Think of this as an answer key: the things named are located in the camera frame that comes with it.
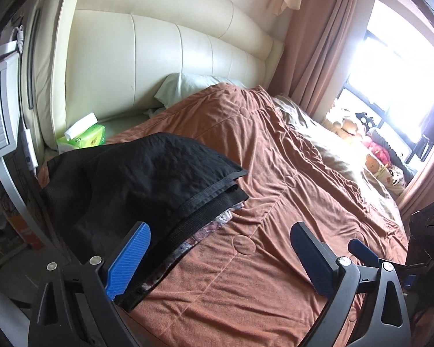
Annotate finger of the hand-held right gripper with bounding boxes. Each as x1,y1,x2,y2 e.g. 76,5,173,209
348,239,416,273

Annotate beige quilt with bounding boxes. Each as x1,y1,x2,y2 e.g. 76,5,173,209
273,95,402,211

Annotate cream padded headboard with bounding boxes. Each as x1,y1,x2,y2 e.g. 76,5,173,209
32,0,286,152

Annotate beige plush bear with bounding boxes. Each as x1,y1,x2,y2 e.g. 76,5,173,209
325,115,363,140

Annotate floral patterned pants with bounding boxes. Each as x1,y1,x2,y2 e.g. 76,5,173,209
117,189,250,313

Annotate pink plush toy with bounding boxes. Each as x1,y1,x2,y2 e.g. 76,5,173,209
363,138,393,165

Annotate pale green pillow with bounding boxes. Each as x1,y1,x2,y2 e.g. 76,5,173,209
154,73,252,110

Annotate white power strip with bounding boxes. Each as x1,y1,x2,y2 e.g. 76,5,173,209
21,125,39,174

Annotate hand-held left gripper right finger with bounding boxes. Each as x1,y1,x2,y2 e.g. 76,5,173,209
290,222,413,347

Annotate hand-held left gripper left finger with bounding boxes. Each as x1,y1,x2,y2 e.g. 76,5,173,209
28,221,152,347

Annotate black and white plush toy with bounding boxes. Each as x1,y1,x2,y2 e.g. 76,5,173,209
354,113,375,129

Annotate orange box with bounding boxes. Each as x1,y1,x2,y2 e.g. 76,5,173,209
6,213,37,251

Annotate brown blanket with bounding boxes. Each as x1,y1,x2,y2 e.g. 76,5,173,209
36,82,409,347

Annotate window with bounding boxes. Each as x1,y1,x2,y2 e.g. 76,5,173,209
333,0,434,174

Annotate green tissue pack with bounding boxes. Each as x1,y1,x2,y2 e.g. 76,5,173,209
56,113,106,152

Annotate grey louvered cabinet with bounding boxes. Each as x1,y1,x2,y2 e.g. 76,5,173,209
0,41,73,261

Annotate black pants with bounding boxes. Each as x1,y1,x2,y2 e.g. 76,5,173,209
40,132,249,264

